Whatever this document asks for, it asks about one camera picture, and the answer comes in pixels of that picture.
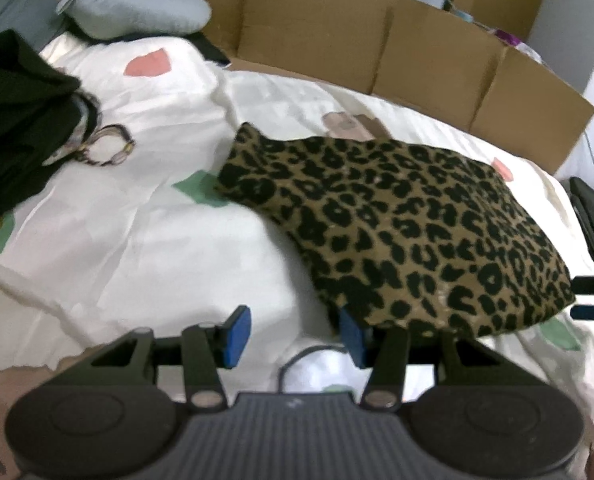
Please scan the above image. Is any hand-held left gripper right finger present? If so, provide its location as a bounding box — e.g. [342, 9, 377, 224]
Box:
[337, 308, 500, 410]

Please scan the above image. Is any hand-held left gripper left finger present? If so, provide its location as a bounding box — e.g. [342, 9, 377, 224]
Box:
[88, 305, 253, 410]

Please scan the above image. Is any leopard print garment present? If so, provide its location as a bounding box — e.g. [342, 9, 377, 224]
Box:
[214, 122, 577, 342]

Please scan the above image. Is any white bear print blanket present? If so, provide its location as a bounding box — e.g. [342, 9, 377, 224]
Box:
[0, 30, 594, 412]

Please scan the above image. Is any grey patterned cloth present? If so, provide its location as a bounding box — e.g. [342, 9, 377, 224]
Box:
[70, 97, 98, 146]

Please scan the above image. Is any purple packet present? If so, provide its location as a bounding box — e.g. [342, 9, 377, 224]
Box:
[491, 27, 543, 61]

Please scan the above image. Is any folded cardboard sheet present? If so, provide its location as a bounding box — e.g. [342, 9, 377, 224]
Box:
[142, 0, 594, 174]

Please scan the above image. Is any black garment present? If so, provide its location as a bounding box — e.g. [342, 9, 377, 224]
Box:
[0, 28, 101, 234]

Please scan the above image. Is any grey-blue neck pillow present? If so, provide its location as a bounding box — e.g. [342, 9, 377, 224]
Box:
[56, 0, 213, 41]

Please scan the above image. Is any beaded bracelet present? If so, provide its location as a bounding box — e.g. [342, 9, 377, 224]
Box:
[72, 123, 136, 169]

